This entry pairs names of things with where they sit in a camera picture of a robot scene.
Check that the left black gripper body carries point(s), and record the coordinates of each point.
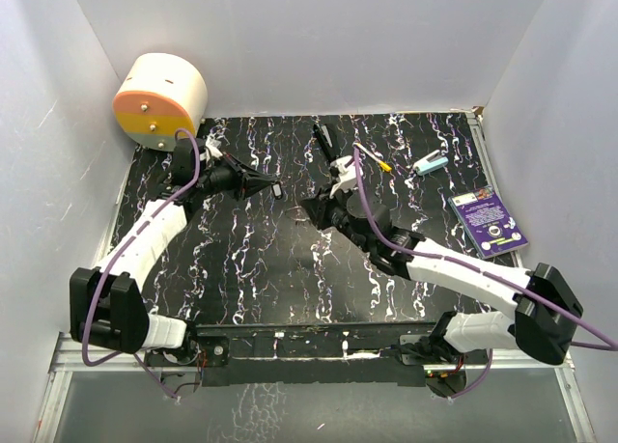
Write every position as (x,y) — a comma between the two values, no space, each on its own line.
(221,179)

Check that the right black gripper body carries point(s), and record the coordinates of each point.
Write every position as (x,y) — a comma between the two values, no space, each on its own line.
(340,218)

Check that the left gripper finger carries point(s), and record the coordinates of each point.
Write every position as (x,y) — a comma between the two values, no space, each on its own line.
(253,187)
(248,175)

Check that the black car key fob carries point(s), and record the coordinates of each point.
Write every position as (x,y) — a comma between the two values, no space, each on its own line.
(277,191)

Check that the metal keyring with clips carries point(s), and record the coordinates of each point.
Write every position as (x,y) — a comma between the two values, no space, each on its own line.
(297,214)

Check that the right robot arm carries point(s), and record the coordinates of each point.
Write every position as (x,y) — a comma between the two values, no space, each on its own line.
(534,311)

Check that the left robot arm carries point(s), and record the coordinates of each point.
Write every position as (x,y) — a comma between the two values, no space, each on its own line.
(106,304)

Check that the white pen yellow tip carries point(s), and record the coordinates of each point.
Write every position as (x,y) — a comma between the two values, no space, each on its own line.
(381,163)

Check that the black stapler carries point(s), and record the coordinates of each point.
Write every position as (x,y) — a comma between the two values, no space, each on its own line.
(328,141)

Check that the white cylindrical drawer box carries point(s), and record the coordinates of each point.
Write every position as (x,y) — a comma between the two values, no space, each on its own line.
(160,94)

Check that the light blue mini stapler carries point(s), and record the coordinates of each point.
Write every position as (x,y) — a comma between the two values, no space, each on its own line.
(429,163)

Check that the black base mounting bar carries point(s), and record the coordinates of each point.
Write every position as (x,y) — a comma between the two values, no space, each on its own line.
(328,353)

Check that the purple booklet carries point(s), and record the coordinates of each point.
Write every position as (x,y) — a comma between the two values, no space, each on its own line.
(487,223)

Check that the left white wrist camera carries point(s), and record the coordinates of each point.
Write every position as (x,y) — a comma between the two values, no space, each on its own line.
(212,149)

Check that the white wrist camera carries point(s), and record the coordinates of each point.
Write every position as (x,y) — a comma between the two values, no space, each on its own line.
(344,174)
(212,149)

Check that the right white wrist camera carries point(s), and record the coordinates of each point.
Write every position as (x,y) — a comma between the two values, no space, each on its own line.
(344,174)

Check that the aluminium frame rail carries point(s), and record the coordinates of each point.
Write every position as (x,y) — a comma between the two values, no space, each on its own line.
(65,363)

